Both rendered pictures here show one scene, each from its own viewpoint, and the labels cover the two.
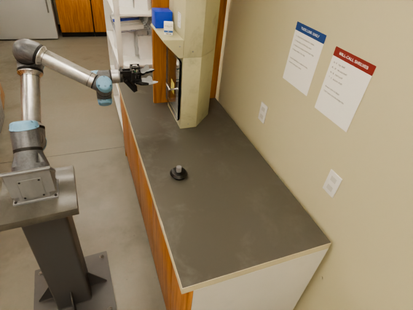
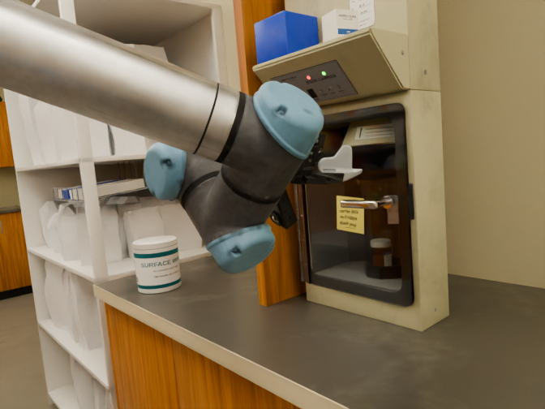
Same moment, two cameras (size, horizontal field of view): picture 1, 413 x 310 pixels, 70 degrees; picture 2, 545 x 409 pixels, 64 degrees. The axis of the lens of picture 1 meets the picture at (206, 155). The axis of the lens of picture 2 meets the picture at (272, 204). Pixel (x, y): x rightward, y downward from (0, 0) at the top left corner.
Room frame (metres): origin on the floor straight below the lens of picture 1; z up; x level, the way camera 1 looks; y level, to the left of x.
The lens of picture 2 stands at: (0.91, 0.68, 1.31)
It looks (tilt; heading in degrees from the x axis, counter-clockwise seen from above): 6 degrees down; 344
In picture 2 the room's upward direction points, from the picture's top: 5 degrees counter-clockwise
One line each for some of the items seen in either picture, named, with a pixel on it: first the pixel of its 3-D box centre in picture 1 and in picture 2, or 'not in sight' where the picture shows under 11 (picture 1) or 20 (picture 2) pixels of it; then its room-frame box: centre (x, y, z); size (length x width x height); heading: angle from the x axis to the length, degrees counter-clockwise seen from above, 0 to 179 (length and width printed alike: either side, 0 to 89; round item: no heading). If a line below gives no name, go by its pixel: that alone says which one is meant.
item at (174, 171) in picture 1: (178, 171); not in sight; (1.17, 0.14, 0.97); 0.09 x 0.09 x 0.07
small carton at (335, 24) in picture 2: (168, 27); (340, 29); (1.71, 0.29, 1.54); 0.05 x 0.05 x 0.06; 10
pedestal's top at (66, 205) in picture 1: (40, 194); not in sight; (0.95, 0.77, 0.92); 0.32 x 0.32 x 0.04; 27
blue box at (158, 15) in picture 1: (161, 18); (286, 40); (1.84, 0.35, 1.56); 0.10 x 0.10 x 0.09; 25
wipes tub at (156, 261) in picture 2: (132, 72); (157, 263); (2.26, 0.68, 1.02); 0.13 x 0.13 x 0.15
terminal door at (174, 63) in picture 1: (173, 82); (347, 204); (1.77, 0.27, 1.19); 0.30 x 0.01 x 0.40; 23
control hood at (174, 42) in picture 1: (166, 40); (323, 76); (1.75, 0.31, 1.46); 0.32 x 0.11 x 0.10; 25
